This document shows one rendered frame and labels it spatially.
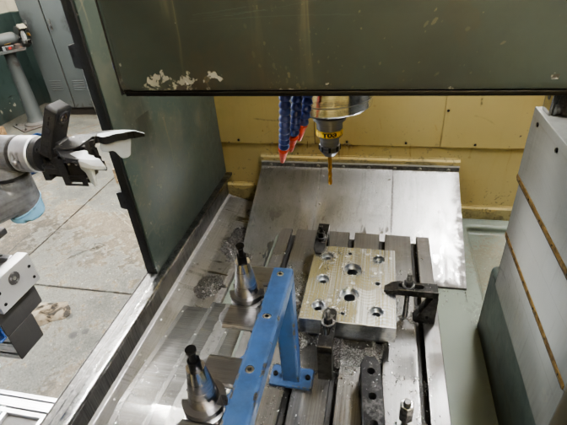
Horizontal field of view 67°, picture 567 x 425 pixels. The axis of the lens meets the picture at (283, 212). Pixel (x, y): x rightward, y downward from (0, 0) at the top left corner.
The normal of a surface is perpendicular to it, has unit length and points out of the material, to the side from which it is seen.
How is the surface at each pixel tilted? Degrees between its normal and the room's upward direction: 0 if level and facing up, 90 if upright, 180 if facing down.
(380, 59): 90
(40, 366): 0
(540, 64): 90
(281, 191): 24
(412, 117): 90
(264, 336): 0
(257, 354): 0
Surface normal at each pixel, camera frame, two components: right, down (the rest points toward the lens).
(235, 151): -0.21, 0.55
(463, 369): -0.07, -0.84
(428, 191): -0.14, -0.54
